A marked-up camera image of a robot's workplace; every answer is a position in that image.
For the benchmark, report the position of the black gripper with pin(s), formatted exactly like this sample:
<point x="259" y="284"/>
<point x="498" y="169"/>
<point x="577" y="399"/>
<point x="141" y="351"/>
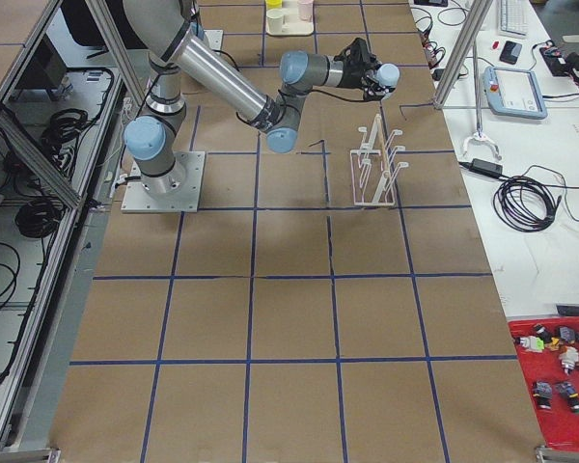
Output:
<point x="352" y="75"/>

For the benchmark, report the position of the light blue cup front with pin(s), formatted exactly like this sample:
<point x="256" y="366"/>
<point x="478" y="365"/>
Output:
<point x="388" y="76"/>

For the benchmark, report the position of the white plastic cup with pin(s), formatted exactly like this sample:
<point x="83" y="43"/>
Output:
<point x="275" y="21"/>

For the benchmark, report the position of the pink plastic cup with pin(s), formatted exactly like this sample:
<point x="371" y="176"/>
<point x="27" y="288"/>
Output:
<point x="305" y="9"/>

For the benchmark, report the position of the yellow plastic cup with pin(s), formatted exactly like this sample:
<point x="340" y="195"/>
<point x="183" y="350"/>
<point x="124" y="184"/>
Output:
<point x="273" y="4"/>

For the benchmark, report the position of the cream serving tray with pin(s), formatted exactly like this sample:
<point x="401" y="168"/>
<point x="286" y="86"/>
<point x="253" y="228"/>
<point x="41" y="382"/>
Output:
<point x="293" y="26"/>

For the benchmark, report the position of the black smartphone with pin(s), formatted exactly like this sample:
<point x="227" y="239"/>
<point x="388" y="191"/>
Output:
<point x="510" y="53"/>

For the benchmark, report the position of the white keyboard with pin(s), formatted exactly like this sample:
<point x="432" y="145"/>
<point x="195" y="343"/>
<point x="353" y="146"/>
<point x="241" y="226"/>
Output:
<point x="511" y="18"/>

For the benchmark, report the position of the black power adapter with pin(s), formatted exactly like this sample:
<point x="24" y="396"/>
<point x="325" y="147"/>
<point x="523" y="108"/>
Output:
<point x="486" y="168"/>

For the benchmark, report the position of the teach pendant tablet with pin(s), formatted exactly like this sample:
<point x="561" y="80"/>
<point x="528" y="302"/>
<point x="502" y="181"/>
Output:
<point x="513" y="92"/>

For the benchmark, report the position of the red parts tray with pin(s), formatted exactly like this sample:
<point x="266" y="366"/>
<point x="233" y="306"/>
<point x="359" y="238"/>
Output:
<point x="548" y="352"/>

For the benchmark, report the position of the white wire cup rack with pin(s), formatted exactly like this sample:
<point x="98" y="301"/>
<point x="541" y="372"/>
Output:
<point x="374" y="170"/>

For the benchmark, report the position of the aluminium frame post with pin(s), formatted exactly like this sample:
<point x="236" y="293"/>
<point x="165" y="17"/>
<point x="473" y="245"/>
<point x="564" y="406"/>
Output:
<point x="465" y="39"/>

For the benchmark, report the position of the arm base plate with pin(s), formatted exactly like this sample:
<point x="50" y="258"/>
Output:
<point x="211" y="37"/>
<point x="177" y="191"/>

